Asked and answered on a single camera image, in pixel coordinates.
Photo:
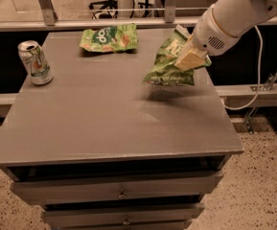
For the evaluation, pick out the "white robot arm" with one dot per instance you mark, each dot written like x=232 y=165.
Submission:
x=221 y=27

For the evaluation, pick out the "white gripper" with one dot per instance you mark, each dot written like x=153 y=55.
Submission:
x=210 y=33

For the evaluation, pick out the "silver green soda can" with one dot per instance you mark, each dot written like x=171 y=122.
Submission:
x=35 y=62

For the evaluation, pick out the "grey drawer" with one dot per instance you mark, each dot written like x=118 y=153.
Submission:
x=117 y=187
x=123 y=216

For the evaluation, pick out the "upper grey drawer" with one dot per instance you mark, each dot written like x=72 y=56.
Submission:
x=117 y=187

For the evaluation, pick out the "green jalapeno chip bag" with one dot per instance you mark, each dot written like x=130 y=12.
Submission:
x=164 y=70

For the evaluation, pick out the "lower grey drawer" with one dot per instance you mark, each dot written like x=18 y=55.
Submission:
x=123 y=216

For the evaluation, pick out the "metal window rail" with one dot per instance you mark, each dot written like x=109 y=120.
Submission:
x=76 y=25

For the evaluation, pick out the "black office chair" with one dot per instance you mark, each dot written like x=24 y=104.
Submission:
x=112 y=9

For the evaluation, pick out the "grey drawer cabinet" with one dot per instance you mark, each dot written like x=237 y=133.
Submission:
x=98 y=118

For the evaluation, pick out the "green rice chip bag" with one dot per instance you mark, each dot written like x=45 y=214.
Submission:
x=118 y=38

